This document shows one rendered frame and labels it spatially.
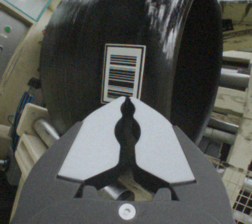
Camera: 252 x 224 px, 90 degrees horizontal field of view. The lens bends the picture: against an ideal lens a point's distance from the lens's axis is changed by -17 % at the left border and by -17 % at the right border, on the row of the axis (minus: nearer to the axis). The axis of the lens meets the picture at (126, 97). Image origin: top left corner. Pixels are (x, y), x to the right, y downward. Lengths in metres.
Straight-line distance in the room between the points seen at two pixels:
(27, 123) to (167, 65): 0.41
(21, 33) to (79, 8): 0.66
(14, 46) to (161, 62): 0.76
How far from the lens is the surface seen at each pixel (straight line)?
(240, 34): 0.85
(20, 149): 0.49
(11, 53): 0.85
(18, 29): 0.86
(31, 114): 0.47
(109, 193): 0.24
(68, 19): 0.24
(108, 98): 0.15
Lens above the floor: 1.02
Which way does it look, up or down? 7 degrees up
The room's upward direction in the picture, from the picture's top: 22 degrees clockwise
